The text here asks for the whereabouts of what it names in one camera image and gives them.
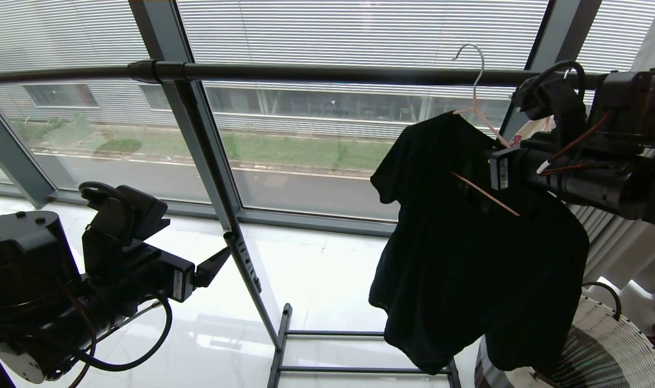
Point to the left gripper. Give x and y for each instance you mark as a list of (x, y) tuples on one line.
[(144, 275)]

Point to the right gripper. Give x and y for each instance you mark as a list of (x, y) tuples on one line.
[(532, 167)]

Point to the cream printed garment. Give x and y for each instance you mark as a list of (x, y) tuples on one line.
[(537, 126)]

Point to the pink clothes hanger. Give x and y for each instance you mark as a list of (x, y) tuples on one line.
[(481, 67)]

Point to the black garment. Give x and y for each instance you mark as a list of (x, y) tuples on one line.
[(456, 269)]

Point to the white laundry basket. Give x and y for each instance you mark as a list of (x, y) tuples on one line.
[(607, 350)]

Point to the black clothes rack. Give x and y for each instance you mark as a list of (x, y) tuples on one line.
[(305, 73)]

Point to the beige curtain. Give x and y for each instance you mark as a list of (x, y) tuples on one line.
[(629, 253)]

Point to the window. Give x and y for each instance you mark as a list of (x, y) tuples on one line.
[(305, 32)]

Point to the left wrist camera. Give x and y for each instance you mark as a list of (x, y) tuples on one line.
[(138, 210)]

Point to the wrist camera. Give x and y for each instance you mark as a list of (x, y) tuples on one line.
[(553, 102), (138, 210)]

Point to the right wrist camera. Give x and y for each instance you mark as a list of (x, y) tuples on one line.
[(553, 102)]

